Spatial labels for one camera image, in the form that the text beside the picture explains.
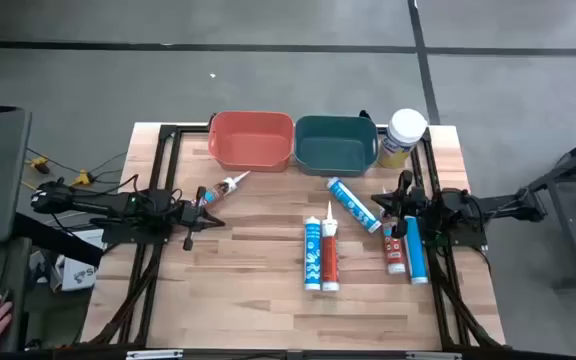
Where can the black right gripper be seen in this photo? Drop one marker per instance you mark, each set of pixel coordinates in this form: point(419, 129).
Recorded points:
point(410, 205)

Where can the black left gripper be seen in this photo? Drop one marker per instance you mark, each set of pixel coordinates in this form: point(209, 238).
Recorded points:
point(190, 215)

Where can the orange silicone sealant tube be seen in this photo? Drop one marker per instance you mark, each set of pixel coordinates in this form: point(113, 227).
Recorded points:
point(223, 189)
point(330, 255)
point(394, 255)

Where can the blue silicone sealant tube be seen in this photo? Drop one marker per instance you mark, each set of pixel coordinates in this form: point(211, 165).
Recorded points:
point(353, 204)
point(312, 255)
point(416, 260)

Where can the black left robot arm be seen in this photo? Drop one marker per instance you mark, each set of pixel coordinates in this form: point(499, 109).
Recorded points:
point(98, 205)

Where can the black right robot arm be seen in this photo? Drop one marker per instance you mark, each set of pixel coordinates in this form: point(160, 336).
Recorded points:
point(493, 207)

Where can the yellow Lysol wipes canister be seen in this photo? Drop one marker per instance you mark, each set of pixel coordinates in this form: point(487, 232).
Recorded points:
point(405, 130)

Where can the teal plastic basket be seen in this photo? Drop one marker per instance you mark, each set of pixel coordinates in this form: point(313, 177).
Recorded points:
point(335, 150)

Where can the orange plastic basket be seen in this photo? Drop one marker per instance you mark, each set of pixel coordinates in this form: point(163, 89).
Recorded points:
point(250, 145)

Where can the white cardboard box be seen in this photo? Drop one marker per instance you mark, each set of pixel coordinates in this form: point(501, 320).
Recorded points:
point(80, 272)

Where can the black diagonal strut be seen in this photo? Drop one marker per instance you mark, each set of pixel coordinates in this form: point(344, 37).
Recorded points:
point(58, 240)

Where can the dark grey desk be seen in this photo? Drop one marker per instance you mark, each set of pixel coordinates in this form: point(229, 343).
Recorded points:
point(18, 270)

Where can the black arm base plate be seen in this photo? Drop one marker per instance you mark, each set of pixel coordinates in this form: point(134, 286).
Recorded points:
point(118, 235)
point(468, 239)

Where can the black metal table frame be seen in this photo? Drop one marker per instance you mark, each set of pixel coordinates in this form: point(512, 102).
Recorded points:
point(188, 129)

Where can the silver metal bracket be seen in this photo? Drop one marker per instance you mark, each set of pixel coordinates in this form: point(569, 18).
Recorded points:
point(155, 355)
point(433, 356)

